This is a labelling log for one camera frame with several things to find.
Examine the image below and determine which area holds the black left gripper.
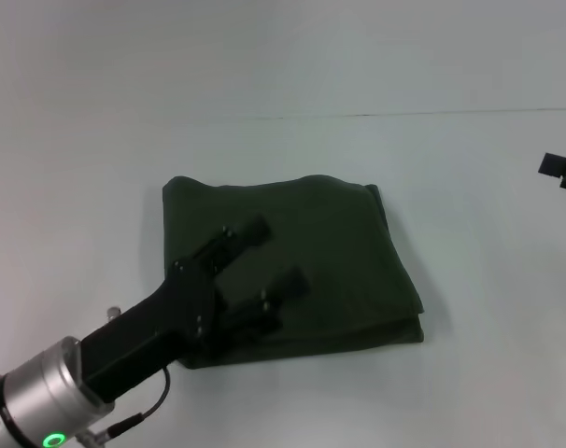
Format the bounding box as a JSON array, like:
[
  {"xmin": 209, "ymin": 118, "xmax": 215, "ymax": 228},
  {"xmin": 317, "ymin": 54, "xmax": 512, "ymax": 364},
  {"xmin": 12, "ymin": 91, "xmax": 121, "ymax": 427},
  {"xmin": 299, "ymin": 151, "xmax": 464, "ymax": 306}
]
[{"xmin": 79, "ymin": 215, "xmax": 311, "ymax": 405}]

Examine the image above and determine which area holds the dark green shirt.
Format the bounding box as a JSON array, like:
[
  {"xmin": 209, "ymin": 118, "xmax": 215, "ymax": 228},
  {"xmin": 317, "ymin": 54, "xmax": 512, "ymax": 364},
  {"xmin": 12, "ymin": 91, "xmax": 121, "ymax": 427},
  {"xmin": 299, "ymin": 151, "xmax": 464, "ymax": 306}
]
[{"xmin": 163, "ymin": 173, "xmax": 427, "ymax": 371}]

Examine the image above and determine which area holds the left arm cable with connector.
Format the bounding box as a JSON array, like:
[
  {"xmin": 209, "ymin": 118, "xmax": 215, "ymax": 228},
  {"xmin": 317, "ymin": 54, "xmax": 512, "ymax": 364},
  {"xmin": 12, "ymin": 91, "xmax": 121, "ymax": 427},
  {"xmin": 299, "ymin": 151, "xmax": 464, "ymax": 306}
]
[{"xmin": 75, "ymin": 366, "xmax": 173, "ymax": 444}]

